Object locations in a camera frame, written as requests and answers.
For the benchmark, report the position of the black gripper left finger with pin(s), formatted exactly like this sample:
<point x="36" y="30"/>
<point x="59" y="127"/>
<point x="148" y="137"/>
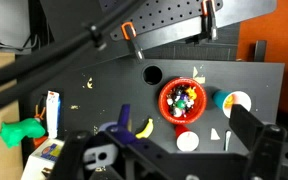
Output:
<point x="80" y="150"/>

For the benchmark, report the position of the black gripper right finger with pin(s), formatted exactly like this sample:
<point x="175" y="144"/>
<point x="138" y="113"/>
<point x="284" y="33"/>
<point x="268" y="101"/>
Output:
<point x="267" y="150"/>

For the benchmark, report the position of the purple plastic object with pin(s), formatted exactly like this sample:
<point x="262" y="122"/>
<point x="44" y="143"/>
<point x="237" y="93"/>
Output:
<point x="127" y="136"/>

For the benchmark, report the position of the teal plastic cup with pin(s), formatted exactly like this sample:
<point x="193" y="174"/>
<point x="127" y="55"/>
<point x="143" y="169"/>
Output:
<point x="221" y="99"/>

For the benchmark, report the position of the silver fork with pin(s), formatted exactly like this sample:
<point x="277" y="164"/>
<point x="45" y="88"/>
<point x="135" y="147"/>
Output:
<point x="227" y="136"/>

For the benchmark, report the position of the white toothpaste tube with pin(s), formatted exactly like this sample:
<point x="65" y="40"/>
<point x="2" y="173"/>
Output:
<point x="53" y="115"/>

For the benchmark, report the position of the white triangular paper scrap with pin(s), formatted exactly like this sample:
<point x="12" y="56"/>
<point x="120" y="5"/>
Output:
<point x="214" y="135"/>

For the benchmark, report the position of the small orange toy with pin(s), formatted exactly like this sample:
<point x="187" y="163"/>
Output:
<point x="229" y="101"/>

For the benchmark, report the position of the green toy figure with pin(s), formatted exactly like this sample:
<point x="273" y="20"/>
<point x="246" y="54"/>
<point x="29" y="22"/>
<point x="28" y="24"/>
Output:
<point x="19" y="131"/>

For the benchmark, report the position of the yellow toy banana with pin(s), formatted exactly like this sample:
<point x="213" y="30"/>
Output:
<point x="146" y="130"/>

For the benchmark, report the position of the black tripod leg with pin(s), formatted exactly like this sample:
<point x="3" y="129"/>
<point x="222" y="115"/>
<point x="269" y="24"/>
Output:
<point x="34" y="81"/>
<point x="50" y="50"/>

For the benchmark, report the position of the red plastic bowl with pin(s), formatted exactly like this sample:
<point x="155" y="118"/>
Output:
<point x="165" y="110"/>

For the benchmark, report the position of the small yellow toy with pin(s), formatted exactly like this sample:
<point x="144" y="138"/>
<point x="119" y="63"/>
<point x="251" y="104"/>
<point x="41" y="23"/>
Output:
<point x="191" y="93"/>

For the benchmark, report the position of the green toy ball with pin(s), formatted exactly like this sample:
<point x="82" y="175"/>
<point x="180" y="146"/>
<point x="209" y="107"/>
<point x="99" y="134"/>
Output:
<point x="181" y="104"/>

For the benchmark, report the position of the orange black spring clamp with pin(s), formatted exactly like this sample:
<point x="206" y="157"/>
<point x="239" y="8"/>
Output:
<point x="129" y="32"/>
<point x="209" y="16"/>

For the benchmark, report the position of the grey metal panel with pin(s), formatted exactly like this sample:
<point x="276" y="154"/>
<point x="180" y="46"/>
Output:
<point x="247" y="8"/>

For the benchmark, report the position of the black perforated plate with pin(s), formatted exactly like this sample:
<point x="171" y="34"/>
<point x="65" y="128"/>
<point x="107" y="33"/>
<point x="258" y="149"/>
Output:
<point x="170" y="13"/>

